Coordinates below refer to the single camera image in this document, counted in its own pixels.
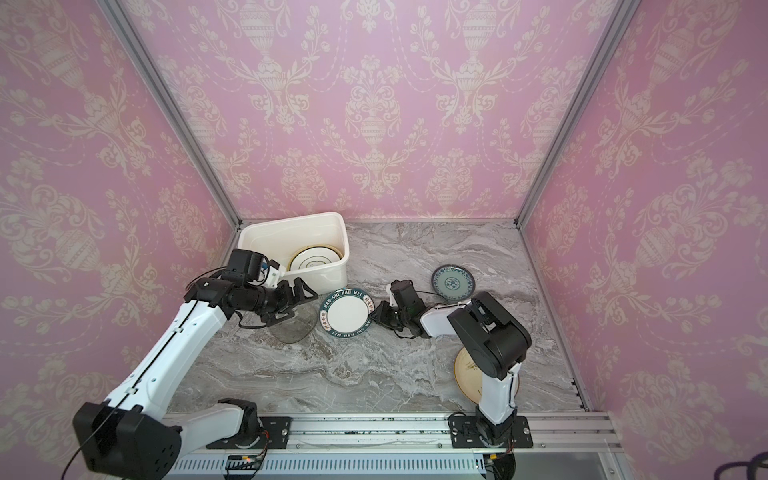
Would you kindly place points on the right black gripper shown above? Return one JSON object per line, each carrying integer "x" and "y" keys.
{"x": 389, "y": 310}

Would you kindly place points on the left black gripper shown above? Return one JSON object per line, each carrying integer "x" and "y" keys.
{"x": 285, "y": 303}

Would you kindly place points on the small green lettered rim plate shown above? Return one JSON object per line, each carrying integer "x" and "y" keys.
{"x": 344, "y": 313}

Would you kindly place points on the beige plate brown rim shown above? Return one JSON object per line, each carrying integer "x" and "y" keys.
{"x": 468, "y": 376}

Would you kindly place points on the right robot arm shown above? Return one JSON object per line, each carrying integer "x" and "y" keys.
{"x": 495, "y": 340}

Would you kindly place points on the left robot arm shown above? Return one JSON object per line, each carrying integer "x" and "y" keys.
{"x": 128, "y": 436}

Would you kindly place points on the white plastic bin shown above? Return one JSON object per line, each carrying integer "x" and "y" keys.
{"x": 313, "y": 247}

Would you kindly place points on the clear glass plate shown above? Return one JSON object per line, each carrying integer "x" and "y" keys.
{"x": 299, "y": 326}

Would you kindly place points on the small blue patterned plate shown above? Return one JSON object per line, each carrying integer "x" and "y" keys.
{"x": 453, "y": 283}

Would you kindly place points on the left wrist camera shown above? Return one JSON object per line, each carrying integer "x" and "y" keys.
{"x": 246, "y": 267}

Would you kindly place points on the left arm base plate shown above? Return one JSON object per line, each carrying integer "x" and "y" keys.
{"x": 273, "y": 434}

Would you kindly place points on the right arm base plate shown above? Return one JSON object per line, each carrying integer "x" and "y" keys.
{"x": 474, "y": 432}

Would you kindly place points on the aluminium mounting rail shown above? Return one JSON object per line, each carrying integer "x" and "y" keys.
{"x": 579, "y": 445}

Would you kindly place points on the left corner aluminium post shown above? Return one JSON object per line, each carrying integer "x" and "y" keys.
{"x": 148, "y": 69}

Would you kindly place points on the corner aluminium post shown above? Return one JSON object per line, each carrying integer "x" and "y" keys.
{"x": 148, "y": 69}
{"x": 605, "y": 49}

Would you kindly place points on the right corner aluminium post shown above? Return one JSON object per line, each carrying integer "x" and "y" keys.
{"x": 605, "y": 49}

